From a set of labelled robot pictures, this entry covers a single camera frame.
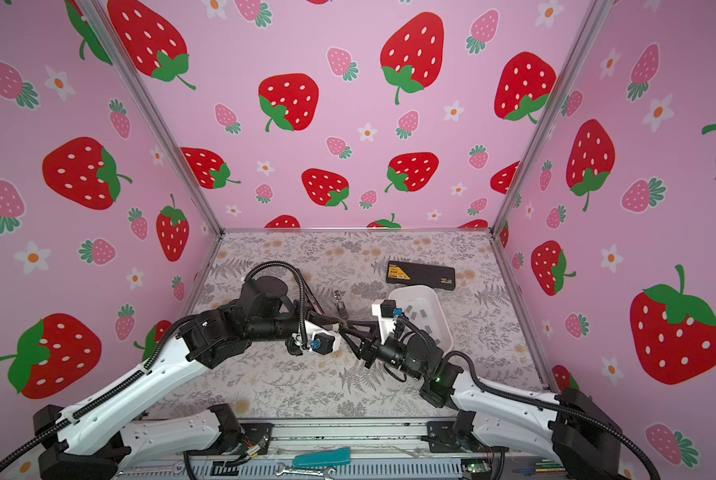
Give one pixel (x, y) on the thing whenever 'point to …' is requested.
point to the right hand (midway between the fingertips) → (343, 328)
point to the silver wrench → (281, 470)
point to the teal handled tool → (323, 458)
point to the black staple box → (421, 274)
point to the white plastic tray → (423, 305)
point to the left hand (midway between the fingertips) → (335, 316)
